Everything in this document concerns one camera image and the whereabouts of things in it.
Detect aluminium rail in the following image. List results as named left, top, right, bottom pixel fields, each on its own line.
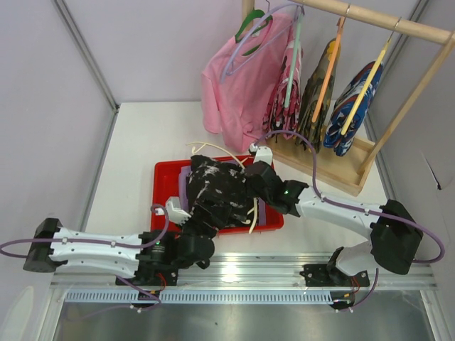
left=51, top=252, right=438, bottom=291

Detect camouflage garment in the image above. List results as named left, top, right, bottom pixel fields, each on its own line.
left=296, top=38, right=341, bottom=153

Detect pink t-shirt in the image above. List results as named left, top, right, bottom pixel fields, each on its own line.
left=201, top=13, right=291, bottom=153

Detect red plastic tray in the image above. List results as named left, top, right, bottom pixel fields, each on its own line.
left=150, top=155, right=284, bottom=235

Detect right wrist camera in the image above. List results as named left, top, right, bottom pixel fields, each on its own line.
left=248, top=144, right=273, bottom=166

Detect orange hanger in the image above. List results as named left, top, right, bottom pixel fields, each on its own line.
left=311, top=16, right=346, bottom=123

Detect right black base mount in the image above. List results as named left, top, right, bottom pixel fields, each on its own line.
left=299, top=264, right=370, bottom=288

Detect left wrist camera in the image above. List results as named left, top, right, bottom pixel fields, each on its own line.
left=165, top=197, right=191, bottom=225

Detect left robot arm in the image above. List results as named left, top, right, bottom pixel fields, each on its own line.
left=23, top=205, right=221, bottom=286

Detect purple hanger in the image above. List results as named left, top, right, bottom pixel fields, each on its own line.
left=219, top=0, right=306, bottom=85

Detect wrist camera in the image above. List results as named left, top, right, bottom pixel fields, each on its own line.
left=248, top=144, right=273, bottom=166
left=165, top=197, right=191, bottom=225

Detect pink patterned garment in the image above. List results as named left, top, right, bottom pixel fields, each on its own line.
left=262, top=38, right=303, bottom=133

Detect cream hanger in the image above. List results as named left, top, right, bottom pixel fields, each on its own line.
left=187, top=141, right=259, bottom=234

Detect yellow hanger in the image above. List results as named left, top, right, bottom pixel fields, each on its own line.
left=341, top=17, right=402, bottom=136

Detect wooden clothes rack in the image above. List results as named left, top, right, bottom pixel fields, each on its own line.
left=241, top=0, right=455, bottom=197

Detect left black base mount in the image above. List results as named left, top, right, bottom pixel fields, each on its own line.
left=126, top=264, right=178, bottom=287

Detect purple trousers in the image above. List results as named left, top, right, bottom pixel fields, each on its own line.
left=178, top=166, right=266, bottom=227

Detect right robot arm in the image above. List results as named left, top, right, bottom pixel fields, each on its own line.
left=245, top=161, right=423, bottom=285

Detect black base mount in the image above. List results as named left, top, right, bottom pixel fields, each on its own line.
left=299, top=264, right=370, bottom=288
left=126, top=264, right=178, bottom=287

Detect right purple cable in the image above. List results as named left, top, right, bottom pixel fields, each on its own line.
left=250, top=130, right=446, bottom=310

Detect blue patterned garment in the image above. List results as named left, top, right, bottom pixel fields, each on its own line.
left=322, top=60, right=385, bottom=157

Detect white cable duct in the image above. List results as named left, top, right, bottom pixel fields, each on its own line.
left=65, top=289, right=333, bottom=305

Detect black floral garment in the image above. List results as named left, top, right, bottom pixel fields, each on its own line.
left=186, top=155, right=255, bottom=229

